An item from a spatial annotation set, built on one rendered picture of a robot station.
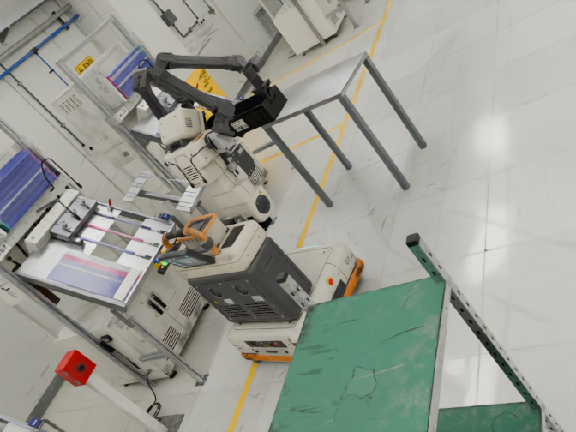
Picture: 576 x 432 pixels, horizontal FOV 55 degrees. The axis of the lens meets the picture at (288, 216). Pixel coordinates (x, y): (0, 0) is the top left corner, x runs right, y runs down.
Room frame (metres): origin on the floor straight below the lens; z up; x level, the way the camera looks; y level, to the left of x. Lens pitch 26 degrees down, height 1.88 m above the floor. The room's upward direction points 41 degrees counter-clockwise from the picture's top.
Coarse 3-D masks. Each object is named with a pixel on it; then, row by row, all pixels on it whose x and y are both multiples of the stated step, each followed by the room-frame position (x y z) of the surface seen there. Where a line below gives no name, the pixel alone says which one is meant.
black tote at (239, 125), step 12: (252, 96) 3.01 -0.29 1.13; (276, 96) 2.84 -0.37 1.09; (240, 108) 3.12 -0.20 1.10; (252, 108) 3.06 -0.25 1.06; (264, 108) 2.77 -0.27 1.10; (276, 108) 2.81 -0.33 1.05; (240, 120) 2.92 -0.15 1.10; (252, 120) 2.87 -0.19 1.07; (264, 120) 2.81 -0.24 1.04; (240, 132) 2.97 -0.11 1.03
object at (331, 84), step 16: (336, 64) 3.49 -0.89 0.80; (352, 64) 3.27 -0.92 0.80; (368, 64) 3.30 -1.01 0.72; (304, 80) 3.71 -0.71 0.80; (320, 80) 3.47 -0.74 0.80; (336, 80) 3.25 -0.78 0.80; (352, 80) 3.14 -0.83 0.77; (384, 80) 3.31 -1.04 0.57; (288, 96) 3.67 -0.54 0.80; (304, 96) 3.43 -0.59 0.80; (320, 96) 3.22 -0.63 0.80; (336, 96) 3.06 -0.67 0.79; (288, 112) 3.40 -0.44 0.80; (304, 112) 3.82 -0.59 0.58; (352, 112) 3.03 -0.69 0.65; (400, 112) 3.29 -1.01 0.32; (272, 128) 3.56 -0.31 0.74; (320, 128) 3.80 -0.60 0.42; (368, 128) 3.04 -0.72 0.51; (416, 128) 3.31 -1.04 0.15; (336, 144) 3.82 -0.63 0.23; (384, 160) 3.05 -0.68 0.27; (304, 176) 3.55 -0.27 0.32; (400, 176) 3.04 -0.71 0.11; (320, 192) 3.54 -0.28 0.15
